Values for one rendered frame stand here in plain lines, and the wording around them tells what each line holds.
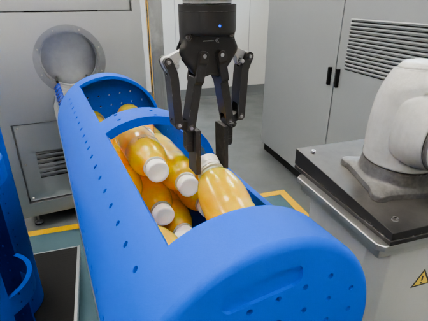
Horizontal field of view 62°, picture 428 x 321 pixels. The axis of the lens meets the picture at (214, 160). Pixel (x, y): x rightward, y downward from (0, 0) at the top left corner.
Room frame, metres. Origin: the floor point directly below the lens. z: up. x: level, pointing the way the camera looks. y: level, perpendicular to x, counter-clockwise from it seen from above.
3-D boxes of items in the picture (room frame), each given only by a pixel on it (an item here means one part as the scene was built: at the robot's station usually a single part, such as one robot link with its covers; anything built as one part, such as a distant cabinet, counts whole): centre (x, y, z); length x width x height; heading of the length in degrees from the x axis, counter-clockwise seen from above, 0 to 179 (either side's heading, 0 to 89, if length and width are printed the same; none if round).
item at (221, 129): (0.51, -0.01, 1.22); 0.03 x 0.01 x 0.07; 25
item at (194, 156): (0.49, 0.03, 1.22); 0.03 x 0.01 x 0.07; 25
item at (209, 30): (0.50, 0.01, 1.38); 0.08 x 0.07 x 0.09; 115
